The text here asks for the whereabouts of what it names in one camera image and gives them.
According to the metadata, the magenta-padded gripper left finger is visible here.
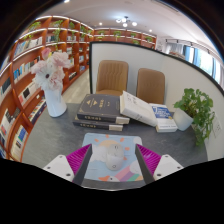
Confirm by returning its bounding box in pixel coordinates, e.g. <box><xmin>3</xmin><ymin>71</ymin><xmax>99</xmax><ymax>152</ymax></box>
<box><xmin>43</xmin><ymin>143</ymin><xmax>93</xmax><ymax>186</ymax></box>

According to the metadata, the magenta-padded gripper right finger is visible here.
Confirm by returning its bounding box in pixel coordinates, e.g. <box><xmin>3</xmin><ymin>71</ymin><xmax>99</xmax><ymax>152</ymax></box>
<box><xmin>134</xmin><ymin>143</ymin><xmax>185</xmax><ymax>185</ymax></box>

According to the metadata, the cartoon print mouse pad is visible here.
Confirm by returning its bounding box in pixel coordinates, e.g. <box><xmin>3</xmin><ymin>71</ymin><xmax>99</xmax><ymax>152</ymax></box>
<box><xmin>81</xmin><ymin>132</ymin><xmax>145</xmax><ymax>183</ymax></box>

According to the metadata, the blue and white book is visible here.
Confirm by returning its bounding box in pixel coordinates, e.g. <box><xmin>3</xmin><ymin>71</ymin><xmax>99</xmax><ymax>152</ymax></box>
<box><xmin>149</xmin><ymin>103</ymin><xmax>179</xmax><ymax>133</ymax></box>

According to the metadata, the dark hardcover book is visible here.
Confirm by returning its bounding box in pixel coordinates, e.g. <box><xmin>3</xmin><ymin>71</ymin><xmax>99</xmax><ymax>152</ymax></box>
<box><xmin>72</xmin><ymin>114</ymin><xmax>124</xmax><ymax>132</ymax></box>
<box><xmin>76</xmin><ymin>93</ymin><xmax>131</xmax><ymax>125</ymax></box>

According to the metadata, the white ceramic pitcher vase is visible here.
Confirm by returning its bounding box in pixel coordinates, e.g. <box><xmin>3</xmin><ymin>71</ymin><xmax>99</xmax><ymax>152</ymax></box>
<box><xmin>43</xmin><ymin>84</ymin><xmax>68</xmax><ymax>118</ymax></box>

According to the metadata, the potted green plant white pot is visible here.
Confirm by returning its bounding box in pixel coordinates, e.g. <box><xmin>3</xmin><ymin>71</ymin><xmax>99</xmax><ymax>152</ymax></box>
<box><xmin>173</xmin><ymin>88</ymin><xmax>215</xmax><ymax>148</ymax></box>

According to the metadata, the tan upholstered chair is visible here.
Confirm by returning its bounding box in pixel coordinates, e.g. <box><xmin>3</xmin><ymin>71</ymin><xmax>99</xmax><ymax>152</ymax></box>
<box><xmin>135</xmin><ymin>68</ymin><xmax>166</xmax><ymax>105</ymax></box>
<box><xmin>95</xmin><ymin>59</ymin><xmax>130</xmax><ymax>97</ymax></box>

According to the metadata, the wooden bookshelf unit with books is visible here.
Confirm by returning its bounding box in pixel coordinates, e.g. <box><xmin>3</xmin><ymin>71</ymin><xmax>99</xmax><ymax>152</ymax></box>
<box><xmin>0</xmin><ymin>14</ymin><xmax>158</xmax><ymax>163</ymax></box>

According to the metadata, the pink and white flower bouquet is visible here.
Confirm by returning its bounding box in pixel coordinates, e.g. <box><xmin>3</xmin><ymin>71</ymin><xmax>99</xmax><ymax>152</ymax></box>
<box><xmin>30</xmin><ymin>47</ymin><xmax>73</xmax><ymax>92</ymax></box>

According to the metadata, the large window with curtains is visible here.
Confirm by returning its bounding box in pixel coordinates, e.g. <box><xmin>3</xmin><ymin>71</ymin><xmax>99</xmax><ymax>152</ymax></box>
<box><xmin>166</xmin><ymin>39</ymin><xmax>224</xmax><ymax>84</ymax></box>

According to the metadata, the ceiling lamp with round bulbs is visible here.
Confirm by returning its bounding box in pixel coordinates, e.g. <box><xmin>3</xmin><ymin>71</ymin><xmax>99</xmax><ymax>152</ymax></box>
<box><xmin>115</xmin><ymin>15</ymin><xmax>138</xmax><ymax>28</ymax></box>

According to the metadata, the white wall power outlet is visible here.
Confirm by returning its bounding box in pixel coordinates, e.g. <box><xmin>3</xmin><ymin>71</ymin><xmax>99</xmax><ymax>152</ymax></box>
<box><xmin>211</xmin><ymin>116</ymin><xmax>223</xmax><ymax>138</ymax></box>

